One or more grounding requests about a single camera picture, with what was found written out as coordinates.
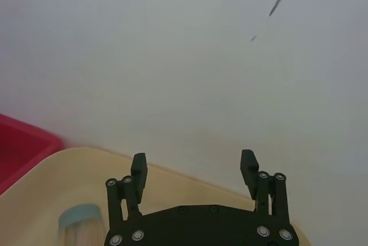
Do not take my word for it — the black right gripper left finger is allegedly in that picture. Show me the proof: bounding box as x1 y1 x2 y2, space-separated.
105 152 149 225

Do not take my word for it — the red plastic bin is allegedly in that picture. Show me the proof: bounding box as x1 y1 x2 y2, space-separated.
0 113 66 197

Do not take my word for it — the clear cup with blue band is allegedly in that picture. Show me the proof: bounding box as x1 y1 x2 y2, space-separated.
58 203 105 246

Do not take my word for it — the cream rounded table board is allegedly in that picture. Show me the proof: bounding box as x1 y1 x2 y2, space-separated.
0 147 313 246

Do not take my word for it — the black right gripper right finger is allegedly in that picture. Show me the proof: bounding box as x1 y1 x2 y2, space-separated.
240 149 290 225

